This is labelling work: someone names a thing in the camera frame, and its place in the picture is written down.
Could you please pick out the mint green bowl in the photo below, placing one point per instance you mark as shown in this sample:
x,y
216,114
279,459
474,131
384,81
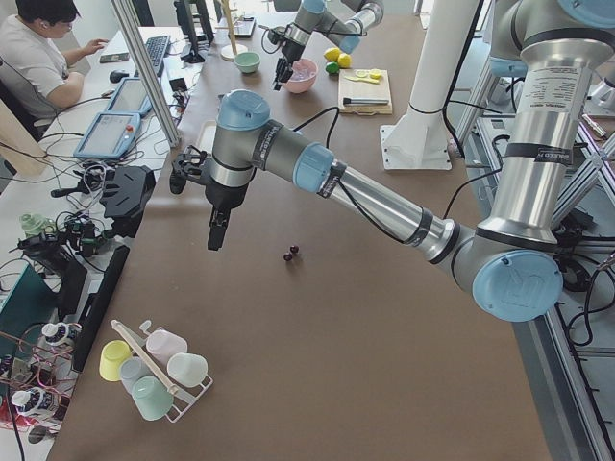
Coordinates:
x,y
247,62

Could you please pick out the white wire cup rack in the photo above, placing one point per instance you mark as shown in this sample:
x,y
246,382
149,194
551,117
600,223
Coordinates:
x,y
187,397

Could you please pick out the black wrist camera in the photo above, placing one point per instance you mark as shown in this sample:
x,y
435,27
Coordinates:
x,y
191,165

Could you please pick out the wooden rack handle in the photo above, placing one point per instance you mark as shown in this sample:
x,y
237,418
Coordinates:
x,y
136,343

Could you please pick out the grey upturned cup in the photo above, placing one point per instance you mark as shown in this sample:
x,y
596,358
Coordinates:
x,y
131,371

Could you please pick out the aluminium frame post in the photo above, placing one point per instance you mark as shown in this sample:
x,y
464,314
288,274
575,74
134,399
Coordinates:
x,y
129,25

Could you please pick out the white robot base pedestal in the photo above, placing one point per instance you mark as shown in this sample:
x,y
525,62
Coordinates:
x,y
419,140

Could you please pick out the dark red cherry pair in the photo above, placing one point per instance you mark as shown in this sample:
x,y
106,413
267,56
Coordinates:
x,y
291,253

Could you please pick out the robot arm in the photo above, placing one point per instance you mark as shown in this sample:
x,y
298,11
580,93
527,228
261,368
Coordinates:
x,y
314,16
507,261

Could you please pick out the whole yellow lemon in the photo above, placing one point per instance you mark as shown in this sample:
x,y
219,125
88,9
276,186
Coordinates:
x,y
332,54

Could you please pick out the blue teach pendant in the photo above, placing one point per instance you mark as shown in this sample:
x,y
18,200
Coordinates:
x,y
130,96
109,136

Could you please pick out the pile of ice cubes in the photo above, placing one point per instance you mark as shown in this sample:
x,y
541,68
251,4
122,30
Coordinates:
x,y
302,72

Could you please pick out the seated person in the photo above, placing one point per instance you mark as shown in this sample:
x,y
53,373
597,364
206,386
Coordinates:
x,y
33,68

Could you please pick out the green upturned cup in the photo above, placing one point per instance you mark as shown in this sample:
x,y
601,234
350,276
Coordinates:
x,y
151,398

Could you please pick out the black keyboard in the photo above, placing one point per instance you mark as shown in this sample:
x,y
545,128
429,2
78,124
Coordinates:
x,y
157,47

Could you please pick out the green lime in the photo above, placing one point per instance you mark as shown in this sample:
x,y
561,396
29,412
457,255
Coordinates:
x,y
332,68

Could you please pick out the pink upturned cup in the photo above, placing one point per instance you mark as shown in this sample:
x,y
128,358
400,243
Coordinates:
x,y
163,344

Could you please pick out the tea bottle left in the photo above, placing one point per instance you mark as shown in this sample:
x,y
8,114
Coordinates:
x,y
61,335

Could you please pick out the white upturned cup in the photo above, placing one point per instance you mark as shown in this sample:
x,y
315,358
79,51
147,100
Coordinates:
x,y
188,369

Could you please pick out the copper wire bottle rack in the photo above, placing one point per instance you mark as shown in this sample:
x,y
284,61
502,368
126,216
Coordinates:
x,y
26,363

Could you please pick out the yellow plastic knife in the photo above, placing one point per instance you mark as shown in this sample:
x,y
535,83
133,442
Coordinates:
x,y
367,80

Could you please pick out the tea bottle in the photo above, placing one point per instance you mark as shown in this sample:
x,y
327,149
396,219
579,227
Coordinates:
x,y
61,335
40,404

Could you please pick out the tea bottle right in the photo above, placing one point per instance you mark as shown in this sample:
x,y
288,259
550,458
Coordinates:
x,y
40,404

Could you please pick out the steel muddler black tip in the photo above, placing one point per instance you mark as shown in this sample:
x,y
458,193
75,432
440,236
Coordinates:
x,y
349,101

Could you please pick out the wooden cutting board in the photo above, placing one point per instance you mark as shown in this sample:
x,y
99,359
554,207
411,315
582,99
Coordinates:
x,y
363,90

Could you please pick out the yellow upturned cup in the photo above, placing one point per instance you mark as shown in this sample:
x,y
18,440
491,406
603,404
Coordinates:
x,y
113,355

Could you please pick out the wooden cup tree stand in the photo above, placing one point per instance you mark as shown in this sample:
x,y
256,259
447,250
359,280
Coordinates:
x,y
230,51

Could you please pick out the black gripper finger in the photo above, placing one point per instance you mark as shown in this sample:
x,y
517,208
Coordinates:
x,y
283,73
218,224

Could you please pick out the black monitor bar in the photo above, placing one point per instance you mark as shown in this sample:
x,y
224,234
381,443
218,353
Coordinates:
x,y
98,309

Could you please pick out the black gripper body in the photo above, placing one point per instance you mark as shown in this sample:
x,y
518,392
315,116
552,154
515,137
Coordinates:
x,y
289,49
225,194

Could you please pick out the pink bowl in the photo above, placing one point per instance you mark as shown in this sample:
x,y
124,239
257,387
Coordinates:
x,y
301,87

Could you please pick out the upper lemon slice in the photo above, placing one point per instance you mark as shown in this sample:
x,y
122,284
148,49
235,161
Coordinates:
x,y
374,74

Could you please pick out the cream rabbit tray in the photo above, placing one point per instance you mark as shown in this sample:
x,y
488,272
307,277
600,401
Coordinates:
x,y
206,136

